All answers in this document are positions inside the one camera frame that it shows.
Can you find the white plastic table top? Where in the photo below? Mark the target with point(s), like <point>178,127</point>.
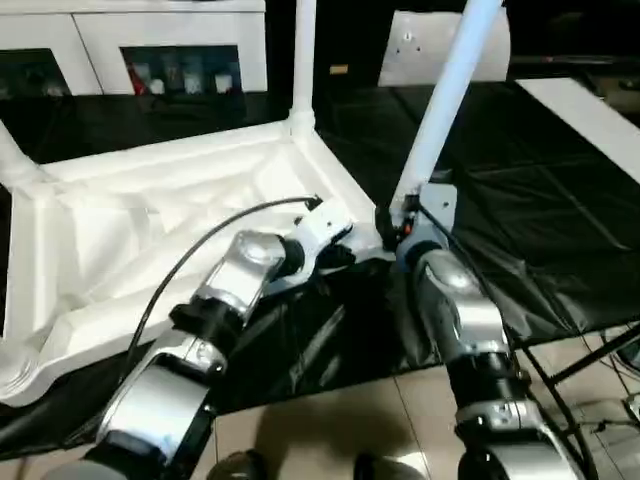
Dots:
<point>125,225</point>

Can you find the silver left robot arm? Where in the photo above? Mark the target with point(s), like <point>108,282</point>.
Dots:
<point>235,270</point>

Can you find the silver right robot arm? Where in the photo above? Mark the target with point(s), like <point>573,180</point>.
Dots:
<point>460,310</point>

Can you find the black work mat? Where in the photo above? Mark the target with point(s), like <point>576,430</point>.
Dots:
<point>525,175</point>

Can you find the black cabinet with gold label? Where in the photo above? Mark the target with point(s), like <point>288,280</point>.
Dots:
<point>340,40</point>

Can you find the white flat board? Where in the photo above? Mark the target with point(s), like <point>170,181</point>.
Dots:
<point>590,125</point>

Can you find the dark brown rounded object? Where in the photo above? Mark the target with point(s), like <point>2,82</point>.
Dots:
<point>375,470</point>
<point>237,467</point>

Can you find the black metal rod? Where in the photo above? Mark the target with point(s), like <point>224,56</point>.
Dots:
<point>595,352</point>

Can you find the white cabinet with glass doors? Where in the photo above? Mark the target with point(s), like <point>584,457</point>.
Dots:
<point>100,25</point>

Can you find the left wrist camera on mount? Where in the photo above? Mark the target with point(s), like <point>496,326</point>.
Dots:
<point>325,220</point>

